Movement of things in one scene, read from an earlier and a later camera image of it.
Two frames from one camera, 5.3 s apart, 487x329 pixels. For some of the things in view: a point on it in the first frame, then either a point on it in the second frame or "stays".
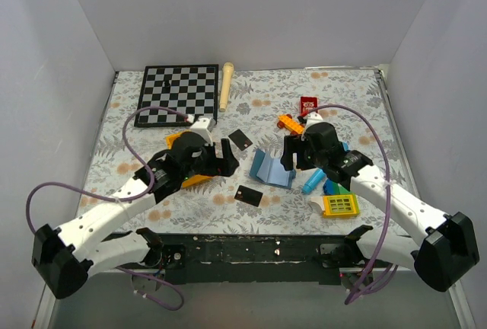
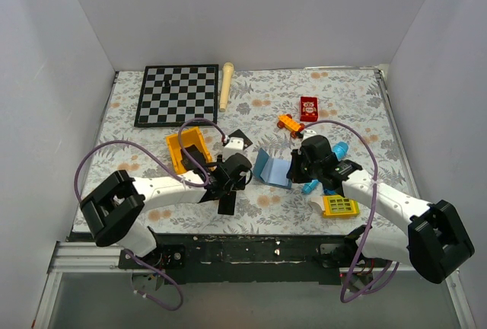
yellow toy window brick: [340, 206] stays
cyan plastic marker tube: [316, 180] stays
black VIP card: [248, 195] -> [227, 203]
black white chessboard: [191, 89] stays
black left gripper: [223, 166] -> [238, 186]
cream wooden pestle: [227, 71] stays
